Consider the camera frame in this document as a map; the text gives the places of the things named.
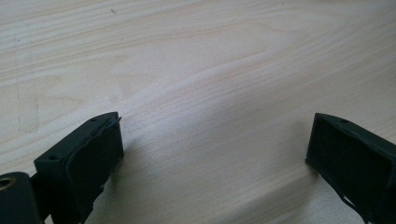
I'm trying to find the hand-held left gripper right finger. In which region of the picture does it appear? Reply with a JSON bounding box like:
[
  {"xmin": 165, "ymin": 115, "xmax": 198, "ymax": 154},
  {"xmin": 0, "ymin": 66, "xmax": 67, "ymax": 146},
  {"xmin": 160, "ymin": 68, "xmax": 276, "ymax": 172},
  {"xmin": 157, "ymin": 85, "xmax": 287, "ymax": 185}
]
[{"xmin": 304, "ymin": 112, "xmax": 396, "ymax": 224}]

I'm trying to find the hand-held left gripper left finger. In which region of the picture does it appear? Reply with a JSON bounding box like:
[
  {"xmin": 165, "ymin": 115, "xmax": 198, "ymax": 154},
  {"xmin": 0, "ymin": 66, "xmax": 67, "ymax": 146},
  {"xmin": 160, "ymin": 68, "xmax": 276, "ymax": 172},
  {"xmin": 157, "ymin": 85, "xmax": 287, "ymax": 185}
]
[{"xmin": 31, "ymin": 111, "xmax": 125, "ymax": 224}]

